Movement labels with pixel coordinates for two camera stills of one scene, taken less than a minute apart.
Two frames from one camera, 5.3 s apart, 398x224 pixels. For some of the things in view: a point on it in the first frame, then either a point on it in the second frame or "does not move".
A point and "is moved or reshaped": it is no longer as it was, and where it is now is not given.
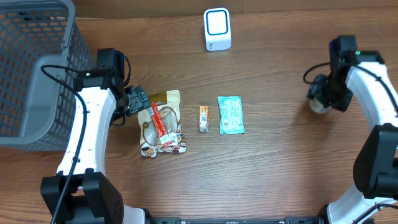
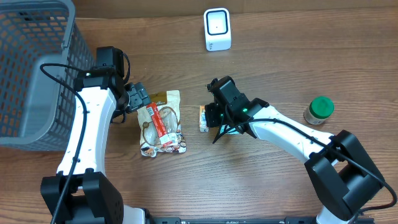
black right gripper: (315, 92) -> (210, 115)
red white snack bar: (160, 126) does not move
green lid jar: (318, 106) is moved or reshaped
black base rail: (306, 219) does not move
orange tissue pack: (204, 123) does not move
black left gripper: (138, 100) does not move
